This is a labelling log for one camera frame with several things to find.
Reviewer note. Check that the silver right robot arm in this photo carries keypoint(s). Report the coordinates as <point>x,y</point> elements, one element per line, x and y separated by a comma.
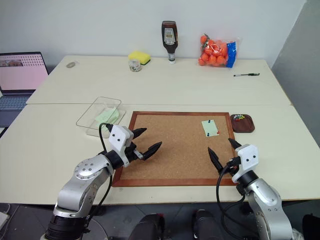
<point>265,200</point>

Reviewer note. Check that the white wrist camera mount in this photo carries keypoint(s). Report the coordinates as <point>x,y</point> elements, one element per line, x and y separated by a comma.
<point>247,156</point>
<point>120,137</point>

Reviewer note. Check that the white floor power strip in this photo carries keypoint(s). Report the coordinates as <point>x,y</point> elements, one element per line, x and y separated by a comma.
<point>3,216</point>

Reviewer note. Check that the small clear glass jar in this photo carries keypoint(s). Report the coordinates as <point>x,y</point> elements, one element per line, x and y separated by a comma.
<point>134,66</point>

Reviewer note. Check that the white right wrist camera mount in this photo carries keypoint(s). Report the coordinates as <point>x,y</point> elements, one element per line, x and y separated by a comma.
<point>247,156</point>

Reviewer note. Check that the black object on floor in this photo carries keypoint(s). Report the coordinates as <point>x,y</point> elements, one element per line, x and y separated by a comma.
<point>312,227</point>

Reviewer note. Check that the clear plastic tray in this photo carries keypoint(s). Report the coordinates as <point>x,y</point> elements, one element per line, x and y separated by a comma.
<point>100,117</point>

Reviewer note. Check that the black and white pen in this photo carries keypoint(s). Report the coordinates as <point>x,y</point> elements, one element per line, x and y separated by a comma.
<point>246,74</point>

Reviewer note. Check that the wood-framed cork board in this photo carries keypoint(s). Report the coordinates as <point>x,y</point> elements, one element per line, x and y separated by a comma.
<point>175,145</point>

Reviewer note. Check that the small grey wrapped eraser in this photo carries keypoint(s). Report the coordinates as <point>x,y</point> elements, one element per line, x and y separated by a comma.
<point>71,65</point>

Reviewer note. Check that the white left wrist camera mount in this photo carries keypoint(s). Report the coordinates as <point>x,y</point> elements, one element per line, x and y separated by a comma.
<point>120,137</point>

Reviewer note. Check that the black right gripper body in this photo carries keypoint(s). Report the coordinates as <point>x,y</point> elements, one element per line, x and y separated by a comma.
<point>232,167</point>

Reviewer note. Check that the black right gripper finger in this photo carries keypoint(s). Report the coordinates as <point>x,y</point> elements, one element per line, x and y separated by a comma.
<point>234,144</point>
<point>215,158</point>

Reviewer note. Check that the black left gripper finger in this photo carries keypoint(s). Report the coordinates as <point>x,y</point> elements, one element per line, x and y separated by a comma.
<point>152,150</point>
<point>138,132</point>

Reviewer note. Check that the yellow sponge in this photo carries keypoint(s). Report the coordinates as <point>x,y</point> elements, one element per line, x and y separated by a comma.
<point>140,56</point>

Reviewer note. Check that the dark rounded shape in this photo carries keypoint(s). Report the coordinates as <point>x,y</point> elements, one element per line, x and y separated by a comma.
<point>205,225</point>
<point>147,227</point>

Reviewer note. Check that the light green sticky note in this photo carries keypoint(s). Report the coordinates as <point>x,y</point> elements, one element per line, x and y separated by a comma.
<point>210,128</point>

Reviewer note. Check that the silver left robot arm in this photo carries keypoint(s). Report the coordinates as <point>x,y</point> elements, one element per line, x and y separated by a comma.
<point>82,185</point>

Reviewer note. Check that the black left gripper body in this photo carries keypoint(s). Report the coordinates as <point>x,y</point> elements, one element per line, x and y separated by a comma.
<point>131,155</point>

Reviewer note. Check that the brown sauce squeeze bottle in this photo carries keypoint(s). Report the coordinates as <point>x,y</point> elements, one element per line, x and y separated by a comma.
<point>169,37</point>

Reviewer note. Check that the plastic bag of oranges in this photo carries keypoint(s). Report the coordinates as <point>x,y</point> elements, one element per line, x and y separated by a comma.
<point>215,52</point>

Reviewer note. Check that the small brown wooden tray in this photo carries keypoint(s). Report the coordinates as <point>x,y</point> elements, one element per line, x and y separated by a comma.
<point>243,126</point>

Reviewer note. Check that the open laptop computer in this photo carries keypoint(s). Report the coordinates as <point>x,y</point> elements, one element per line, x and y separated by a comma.
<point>20,75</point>

